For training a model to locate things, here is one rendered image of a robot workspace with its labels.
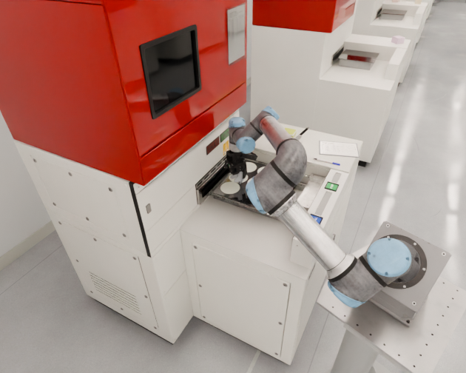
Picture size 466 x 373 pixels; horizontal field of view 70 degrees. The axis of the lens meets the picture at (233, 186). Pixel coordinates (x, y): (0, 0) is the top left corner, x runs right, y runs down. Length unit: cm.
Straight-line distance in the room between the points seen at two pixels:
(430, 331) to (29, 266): 254
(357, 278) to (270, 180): 41
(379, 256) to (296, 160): 39
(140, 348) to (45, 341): 58
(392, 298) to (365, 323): 13
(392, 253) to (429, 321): 41
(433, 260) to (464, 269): 160
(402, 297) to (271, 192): 60
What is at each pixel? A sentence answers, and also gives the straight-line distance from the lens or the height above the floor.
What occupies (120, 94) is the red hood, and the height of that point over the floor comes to 156.
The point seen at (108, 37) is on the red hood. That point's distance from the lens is 103.
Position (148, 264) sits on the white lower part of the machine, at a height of 76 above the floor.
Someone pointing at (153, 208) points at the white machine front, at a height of 105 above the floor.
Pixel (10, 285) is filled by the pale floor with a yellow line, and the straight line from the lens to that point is 289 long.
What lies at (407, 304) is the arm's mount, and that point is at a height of 92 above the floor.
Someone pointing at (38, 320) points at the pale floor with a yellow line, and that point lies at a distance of 260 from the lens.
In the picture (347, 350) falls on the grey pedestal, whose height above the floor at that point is 42.
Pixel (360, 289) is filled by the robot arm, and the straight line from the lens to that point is 115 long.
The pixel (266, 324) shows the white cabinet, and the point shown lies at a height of 37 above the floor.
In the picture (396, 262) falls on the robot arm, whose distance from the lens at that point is 113.
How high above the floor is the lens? 195
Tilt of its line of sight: 38 degrees down
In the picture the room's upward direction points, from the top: 1 degrees counter-clockwise
